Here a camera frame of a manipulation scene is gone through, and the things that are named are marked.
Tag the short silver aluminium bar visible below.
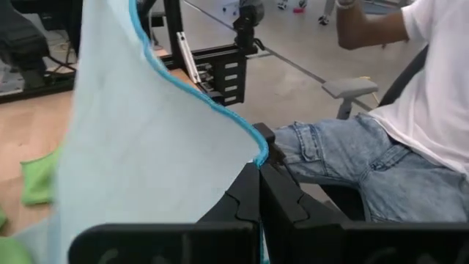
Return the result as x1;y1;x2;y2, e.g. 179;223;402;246
177;31;202;84

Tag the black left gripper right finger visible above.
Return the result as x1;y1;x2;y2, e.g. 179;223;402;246
260;164;469;264

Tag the black clamp mount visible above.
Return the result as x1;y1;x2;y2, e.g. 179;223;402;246
232;0;265;56

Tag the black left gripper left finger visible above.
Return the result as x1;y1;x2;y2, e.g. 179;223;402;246
67;164;262;264

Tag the person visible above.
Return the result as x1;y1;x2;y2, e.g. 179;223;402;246
273;0;469;223

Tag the light blue microfiber towel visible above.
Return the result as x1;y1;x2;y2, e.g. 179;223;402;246
14;0;270;264

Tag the black bracket with white labels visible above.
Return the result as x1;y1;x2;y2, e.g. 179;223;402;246
199;49;247;107

